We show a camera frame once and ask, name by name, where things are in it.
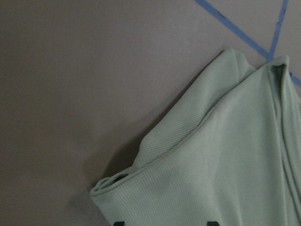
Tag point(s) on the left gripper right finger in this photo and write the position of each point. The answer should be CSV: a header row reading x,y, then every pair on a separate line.
x,y
212,223

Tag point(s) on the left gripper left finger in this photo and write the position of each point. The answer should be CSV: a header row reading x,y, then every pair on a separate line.
x,y
119,223

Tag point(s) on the olive green long-sleeve shirt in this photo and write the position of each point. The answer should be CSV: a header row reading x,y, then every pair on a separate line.
x,y
228,151

